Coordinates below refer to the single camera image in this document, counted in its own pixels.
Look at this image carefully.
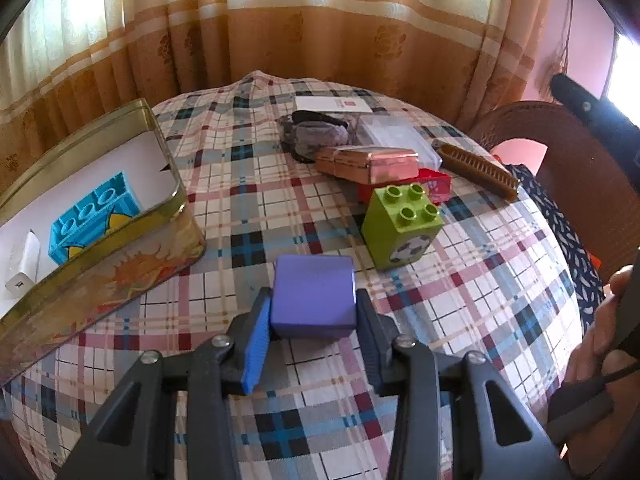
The curtain tassel cord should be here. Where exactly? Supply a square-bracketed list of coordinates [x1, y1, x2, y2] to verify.
[547, 0, 583, 96]

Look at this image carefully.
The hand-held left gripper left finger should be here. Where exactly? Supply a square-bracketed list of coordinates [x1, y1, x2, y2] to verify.
[57, 287, 273, 480]

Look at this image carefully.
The red box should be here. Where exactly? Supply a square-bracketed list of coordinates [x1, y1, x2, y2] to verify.
[357, 169, 452, 206]

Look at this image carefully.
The white charger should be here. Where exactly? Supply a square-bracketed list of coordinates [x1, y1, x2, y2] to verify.
[5, 230, 41, 293]

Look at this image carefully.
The green building block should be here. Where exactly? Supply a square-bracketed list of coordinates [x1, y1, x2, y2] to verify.
[361, 183, 445, 272]

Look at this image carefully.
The plaid tablecloth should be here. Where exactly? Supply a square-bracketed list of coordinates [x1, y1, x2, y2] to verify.
[0, 70, 586, 480]

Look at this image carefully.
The white paper lining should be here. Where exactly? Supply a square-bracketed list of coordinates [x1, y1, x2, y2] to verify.
[0, 130, 178, 316]

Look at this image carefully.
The black hair band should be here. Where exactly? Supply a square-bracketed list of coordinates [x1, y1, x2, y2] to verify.
[291, 111, 352, 130]

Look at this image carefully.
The white card box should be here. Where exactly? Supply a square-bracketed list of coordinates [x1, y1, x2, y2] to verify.
[294, 95, 373, 118]

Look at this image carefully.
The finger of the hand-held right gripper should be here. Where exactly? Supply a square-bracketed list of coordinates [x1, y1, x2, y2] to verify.
[550, 74, 640, 171]

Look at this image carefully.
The dark grey strap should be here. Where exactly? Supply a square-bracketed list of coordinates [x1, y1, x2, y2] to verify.
[547, 380, 617, 445]

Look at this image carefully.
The grey black pouch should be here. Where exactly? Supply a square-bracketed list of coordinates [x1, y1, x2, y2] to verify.
[278, 111, 358, 163]

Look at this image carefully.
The gold tin box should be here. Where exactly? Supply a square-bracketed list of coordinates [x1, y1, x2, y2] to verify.
[0, 98, 207, 386]

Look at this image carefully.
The dark patterned cloth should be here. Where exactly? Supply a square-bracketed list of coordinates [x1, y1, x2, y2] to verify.
[505, 162, 608, 331]

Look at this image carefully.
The brown comb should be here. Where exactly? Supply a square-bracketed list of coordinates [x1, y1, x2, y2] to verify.
[432, 142, 521, 203]

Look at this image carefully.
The brown wicker chair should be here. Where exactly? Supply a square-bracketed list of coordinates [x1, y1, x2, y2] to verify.
[467, 101, 640, 271]

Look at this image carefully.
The blue building block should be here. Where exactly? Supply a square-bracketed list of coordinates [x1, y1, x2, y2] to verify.
[48, 172, 146, 266]

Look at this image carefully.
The purple box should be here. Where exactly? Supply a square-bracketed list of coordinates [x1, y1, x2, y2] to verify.
[271, 255, 357, 340]

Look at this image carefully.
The person's right hand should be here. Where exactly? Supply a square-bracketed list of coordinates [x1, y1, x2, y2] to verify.
[565, 265, 636, 401]

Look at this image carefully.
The cream and orange curtain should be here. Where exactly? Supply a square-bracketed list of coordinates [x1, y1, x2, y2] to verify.
[0, 0, 551, 196]

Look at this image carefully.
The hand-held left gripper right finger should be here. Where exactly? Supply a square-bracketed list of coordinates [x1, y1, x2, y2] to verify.
[355, 290, 571, 480]

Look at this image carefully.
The rose gold metallic box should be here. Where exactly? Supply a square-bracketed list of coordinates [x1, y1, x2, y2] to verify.
[315, 145, 420, 186]

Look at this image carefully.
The clear plastic box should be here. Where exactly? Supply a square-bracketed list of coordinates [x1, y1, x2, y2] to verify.
[357, 114, 443, 168]

